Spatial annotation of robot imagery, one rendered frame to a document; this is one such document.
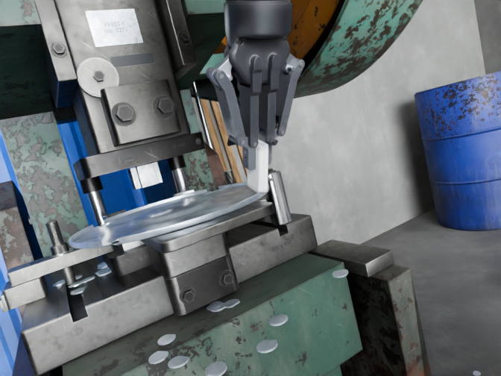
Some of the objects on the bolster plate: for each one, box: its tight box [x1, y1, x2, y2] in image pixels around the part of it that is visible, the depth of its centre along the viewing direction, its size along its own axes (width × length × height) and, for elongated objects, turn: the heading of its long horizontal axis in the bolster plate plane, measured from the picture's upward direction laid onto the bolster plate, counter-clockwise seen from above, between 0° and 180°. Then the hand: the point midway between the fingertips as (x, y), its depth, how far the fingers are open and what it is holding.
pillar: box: [87, 190, 115, 243], centre depth 67 cm, size 2×2×14 cm
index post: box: [265, 168, 292, 225], centre depth 63 cm, size 3×3×10 cm
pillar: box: [173, 168, 189, 192], centre depth 75 cm, size 2×2×14 cm
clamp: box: [0, 221, 114, 313], centre depth 58 cm, size 6×17×10 cm, turn 1°
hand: (257, 165), depth 50 cm, fingers closed
